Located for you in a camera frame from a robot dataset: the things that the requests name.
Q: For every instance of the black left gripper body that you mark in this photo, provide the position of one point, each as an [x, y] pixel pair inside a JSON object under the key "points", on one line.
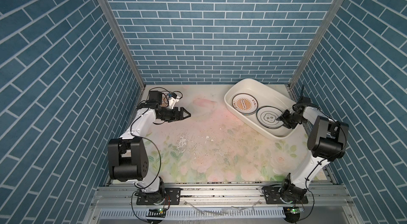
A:
{"points": [[169, 115]]}

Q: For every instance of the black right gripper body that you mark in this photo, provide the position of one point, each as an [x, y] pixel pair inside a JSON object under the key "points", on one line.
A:
{"points": [[292, 120]]}

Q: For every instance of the white plate grey emblem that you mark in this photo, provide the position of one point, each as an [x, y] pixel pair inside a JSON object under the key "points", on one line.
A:
{"points": [[269, 117]]}

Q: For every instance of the orange sunburst plate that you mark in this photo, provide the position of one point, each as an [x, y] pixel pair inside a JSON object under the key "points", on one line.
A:
{"points": [[165, 99], [245, 104]]}

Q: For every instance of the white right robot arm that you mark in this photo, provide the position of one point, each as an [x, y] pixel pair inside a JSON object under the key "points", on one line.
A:
{"points": [[341, 133]]}

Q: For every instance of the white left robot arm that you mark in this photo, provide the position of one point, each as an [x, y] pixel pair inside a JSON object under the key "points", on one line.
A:
{"points": [[127, 156]]}

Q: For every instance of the white plastic bin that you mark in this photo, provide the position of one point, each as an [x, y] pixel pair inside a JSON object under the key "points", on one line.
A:
{"points": [[266, 96]]}

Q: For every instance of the floral table mat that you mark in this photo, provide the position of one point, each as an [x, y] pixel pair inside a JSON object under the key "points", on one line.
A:
{"points": [[215, 144]]}

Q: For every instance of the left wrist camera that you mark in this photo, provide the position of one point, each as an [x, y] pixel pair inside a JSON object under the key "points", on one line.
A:
{"points": [[155, 94]]}

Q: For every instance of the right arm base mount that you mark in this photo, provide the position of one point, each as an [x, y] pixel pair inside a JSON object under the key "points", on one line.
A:
{"points": [[286, 193]]}

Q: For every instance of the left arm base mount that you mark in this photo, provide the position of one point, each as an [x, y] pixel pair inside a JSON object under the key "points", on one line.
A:
{"points": [[157, 193]]}

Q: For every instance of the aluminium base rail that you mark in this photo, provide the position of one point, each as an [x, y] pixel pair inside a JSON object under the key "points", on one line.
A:
{"points": [[324, 203]]}

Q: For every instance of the aluminium corner post right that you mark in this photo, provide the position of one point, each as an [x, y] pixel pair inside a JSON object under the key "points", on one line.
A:
{"points": [[327, 20]]}

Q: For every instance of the aluminium corner post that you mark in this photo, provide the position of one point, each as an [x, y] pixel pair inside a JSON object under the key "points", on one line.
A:
{"points": [[327, 20], [107, 11]]}

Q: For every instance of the aluminium corner post left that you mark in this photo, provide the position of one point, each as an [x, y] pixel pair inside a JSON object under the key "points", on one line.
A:
{"points": [[107, 11]]}

